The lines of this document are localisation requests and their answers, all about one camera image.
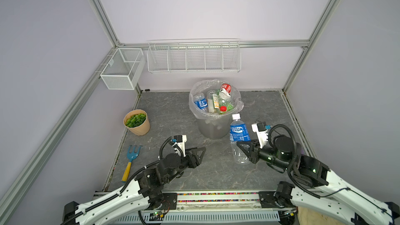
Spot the green label clear bottle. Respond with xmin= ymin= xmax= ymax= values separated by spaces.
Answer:
xmin=226 ymin=103 xmax=234 ymax=111

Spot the clear plastic bin liner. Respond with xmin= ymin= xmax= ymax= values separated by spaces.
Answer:
xmin=189 ymin=79 xmax=244 ymax=121

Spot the white yellow label clear bottle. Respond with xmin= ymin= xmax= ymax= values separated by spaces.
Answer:
xmin=207 ymin=90 xmax=219 ymax=114

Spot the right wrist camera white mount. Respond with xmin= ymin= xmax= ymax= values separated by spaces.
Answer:
xmin=252 ymin=122 xmax=271 ymax=149

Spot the grey mesh waste bin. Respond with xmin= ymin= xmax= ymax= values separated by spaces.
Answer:
xmin=196 ymin=89 xmax=233 ymax=139

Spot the blue label bottle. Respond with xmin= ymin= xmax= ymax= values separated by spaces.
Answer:
xmin=193 ymin=93 xmax=208 ymax=113

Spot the white wire wall shelf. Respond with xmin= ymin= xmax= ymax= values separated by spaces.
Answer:
xmin=147 ymin=39 xmax=242 ymax=73

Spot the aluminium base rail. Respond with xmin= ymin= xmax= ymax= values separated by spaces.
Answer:
xmin=108 ymin=190 xmax=298 ymax=225

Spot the red label clear bottle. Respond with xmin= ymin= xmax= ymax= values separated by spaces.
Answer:
xmin=218 ymin=83 xmax=233 ymax=114

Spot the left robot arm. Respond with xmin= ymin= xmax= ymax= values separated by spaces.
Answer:
xmin=62 ymin=135 xmax=206 ymax=225

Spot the teal plastic garden fork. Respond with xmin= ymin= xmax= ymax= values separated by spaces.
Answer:
xmin=121 ymin=145 xmax=142 ymax=182

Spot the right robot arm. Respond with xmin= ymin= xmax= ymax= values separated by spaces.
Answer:
xmin=234 ymin=123 xmax=400 ymax=225

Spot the white mesh box basket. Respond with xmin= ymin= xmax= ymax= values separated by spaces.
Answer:
xmin=100 ymin=48 xmax=145 ymax=90

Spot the beige pot with green plant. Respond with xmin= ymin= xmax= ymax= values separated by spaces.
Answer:
xmin=123 ymin=109 xmax=151 ymax=136

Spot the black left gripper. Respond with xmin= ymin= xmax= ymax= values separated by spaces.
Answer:
xmin=165 ymin=147 xmax=206 ymax=183

